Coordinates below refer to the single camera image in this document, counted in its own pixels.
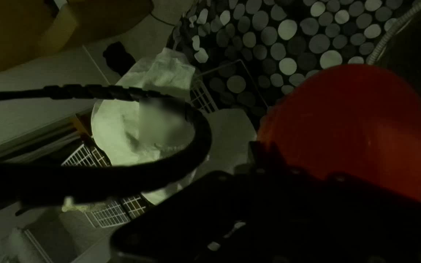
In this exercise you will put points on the red bowl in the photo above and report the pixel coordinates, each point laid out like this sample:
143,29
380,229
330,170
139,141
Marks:
356,121

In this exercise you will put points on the black grey dotted bedspread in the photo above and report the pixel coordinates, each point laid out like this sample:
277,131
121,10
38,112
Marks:
253,54

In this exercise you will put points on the white crumpled cloth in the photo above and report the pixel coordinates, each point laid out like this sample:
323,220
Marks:
131,134

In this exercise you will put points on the black object on floor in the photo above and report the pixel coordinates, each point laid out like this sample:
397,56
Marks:
118,59

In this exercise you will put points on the brown cardboard box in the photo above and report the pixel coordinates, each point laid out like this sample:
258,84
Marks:
36,29

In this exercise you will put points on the white wire shelf stand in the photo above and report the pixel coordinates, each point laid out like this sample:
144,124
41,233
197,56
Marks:
121,211

